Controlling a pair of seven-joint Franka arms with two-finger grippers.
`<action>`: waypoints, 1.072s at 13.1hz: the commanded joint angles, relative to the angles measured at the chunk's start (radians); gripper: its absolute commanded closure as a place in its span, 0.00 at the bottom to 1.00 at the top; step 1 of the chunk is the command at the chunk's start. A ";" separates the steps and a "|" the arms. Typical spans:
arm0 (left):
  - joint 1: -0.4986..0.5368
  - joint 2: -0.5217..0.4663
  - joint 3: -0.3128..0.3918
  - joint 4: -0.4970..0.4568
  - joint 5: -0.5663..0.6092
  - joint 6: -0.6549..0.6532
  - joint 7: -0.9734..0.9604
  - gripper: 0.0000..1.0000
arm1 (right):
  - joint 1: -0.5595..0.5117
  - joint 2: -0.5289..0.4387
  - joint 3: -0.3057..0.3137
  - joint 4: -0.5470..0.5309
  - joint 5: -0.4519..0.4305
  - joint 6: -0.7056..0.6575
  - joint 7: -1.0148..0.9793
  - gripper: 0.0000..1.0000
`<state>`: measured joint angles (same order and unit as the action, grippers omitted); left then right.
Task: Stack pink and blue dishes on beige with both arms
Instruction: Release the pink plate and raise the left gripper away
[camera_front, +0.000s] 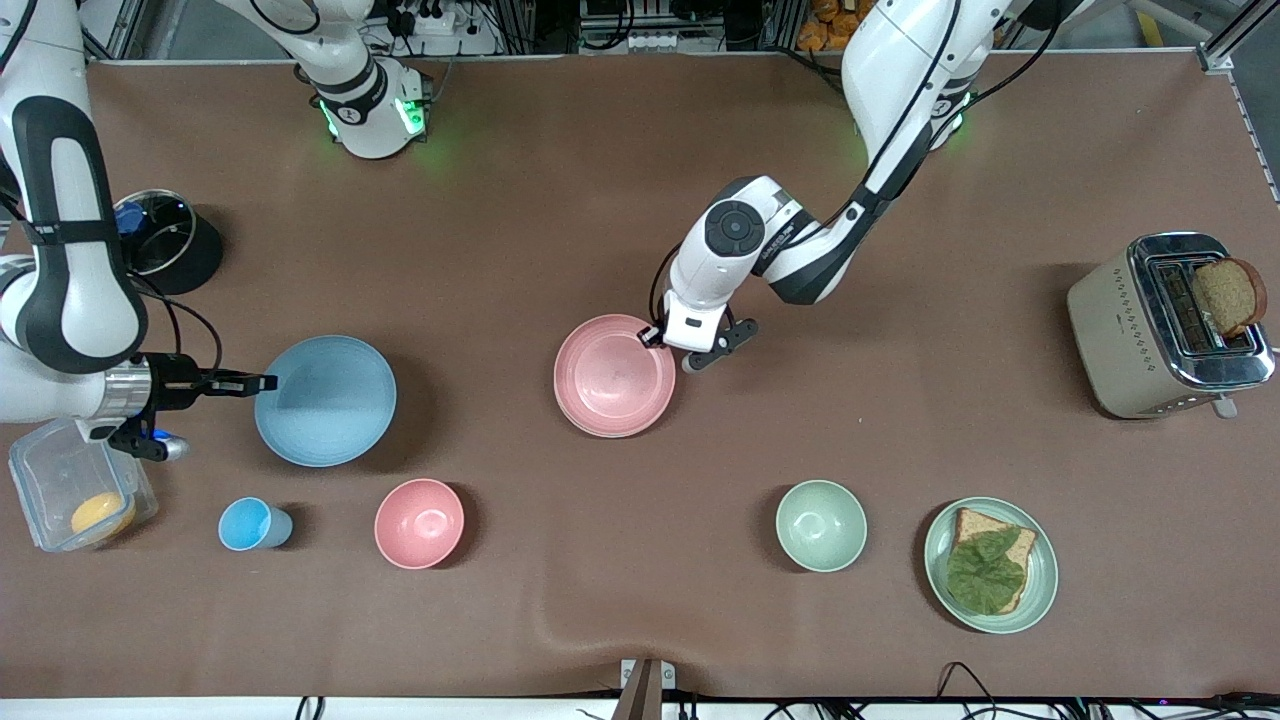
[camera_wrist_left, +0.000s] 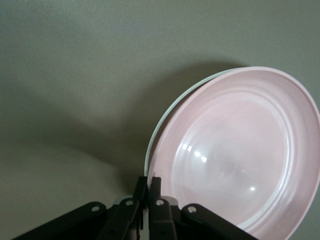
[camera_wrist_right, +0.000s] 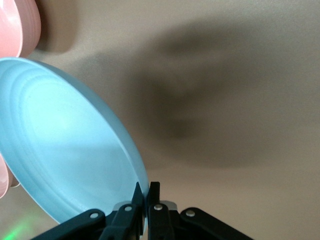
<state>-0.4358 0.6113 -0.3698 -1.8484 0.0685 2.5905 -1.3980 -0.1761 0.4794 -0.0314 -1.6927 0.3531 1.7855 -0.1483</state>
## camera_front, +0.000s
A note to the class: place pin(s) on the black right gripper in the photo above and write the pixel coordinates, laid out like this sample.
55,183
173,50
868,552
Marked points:
178,385

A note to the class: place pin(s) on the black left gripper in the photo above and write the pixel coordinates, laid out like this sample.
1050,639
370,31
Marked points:
655,340

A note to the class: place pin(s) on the pink plate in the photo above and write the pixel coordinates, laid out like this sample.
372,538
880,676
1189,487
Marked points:
612,378

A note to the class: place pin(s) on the blue plate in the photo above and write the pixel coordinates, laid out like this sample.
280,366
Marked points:
325,400

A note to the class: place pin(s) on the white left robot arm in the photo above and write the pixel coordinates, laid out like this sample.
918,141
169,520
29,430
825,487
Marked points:
800,250

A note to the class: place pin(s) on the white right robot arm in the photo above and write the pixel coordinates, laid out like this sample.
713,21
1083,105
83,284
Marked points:
60,280

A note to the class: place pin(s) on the blue cup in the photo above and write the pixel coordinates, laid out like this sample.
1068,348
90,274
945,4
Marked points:
250,525

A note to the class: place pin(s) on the glass pot lid blue knob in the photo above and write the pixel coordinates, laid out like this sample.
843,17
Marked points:
160,235

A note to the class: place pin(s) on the orange food piece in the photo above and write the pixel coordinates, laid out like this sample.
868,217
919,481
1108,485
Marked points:
100,515

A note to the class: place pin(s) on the clear plastic container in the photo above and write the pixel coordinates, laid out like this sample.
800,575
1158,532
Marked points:
50,490

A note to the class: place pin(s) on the pink bowl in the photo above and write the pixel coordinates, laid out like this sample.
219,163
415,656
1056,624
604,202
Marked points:
420,523

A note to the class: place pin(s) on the green bowl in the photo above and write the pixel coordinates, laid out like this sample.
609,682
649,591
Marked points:
820,525

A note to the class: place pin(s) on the bag of orange buns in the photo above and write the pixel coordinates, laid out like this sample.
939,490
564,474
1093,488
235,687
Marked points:
825,25

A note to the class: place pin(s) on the bread slice under lettuce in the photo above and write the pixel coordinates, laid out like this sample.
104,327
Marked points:
975,522

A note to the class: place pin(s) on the white power strip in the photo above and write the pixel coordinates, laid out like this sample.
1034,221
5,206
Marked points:
425,18

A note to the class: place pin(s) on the green lettuce leaf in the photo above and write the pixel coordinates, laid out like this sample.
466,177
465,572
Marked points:
985,575

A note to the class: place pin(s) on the green plate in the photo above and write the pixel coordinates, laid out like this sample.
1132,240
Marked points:
1040,590

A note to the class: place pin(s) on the beige and chrome toaster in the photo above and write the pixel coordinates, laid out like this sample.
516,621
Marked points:
1120,330

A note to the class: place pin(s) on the bread slice in toaster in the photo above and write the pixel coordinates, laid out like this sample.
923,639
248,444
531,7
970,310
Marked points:
1232,295

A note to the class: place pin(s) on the metal table bracket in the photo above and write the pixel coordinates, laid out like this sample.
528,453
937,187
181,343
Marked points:
645,690

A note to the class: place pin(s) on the aluminium frame bar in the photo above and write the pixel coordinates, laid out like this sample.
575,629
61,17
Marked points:
1235,35

